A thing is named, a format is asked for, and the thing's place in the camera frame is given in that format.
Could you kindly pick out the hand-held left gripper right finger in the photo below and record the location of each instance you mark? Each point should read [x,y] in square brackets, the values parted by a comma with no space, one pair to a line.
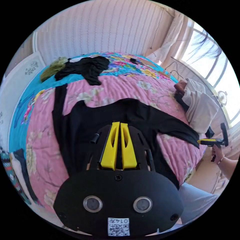
[129,153]

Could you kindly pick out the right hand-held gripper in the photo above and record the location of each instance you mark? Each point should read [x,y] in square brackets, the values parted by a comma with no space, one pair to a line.
[217,142]

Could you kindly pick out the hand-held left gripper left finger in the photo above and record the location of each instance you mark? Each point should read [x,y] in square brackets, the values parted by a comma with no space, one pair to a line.
[109,150]

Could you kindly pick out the black long sleeve shirt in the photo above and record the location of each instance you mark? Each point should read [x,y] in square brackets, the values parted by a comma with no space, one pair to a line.
[90,121]

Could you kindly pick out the person's right forearm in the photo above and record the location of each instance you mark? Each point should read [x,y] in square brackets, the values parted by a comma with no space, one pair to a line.
[231,167]

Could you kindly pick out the person's right hand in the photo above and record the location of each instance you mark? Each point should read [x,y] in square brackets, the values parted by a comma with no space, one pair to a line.
[218,155]

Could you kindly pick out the pile of white clothes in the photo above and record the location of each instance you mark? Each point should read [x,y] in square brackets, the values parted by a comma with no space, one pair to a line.
[200,106]

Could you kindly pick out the small white fan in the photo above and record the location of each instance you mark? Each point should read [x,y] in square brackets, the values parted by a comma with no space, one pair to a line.
[222,97]

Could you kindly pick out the bed with pink floral quilt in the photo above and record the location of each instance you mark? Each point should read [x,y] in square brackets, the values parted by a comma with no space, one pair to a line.
[120,88]

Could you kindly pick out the person's body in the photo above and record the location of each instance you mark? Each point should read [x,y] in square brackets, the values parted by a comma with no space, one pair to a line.
[196,204]

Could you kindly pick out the window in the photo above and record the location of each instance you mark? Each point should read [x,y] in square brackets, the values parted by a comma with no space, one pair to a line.
[221,71]

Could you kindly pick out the pile of dark clothes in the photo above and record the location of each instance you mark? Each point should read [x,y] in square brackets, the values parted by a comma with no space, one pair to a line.
[84,67]

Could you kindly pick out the small black device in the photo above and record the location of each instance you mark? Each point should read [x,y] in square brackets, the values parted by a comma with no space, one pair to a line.
[133,60]

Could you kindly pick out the brown cardboard piece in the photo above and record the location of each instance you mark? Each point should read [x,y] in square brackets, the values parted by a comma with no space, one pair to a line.
[150,63]

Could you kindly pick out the pile of patterned clothes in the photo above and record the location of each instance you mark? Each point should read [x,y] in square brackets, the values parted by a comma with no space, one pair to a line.
[16,168]

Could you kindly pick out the pale curtain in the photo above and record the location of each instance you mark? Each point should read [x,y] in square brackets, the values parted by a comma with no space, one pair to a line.
[168,37]

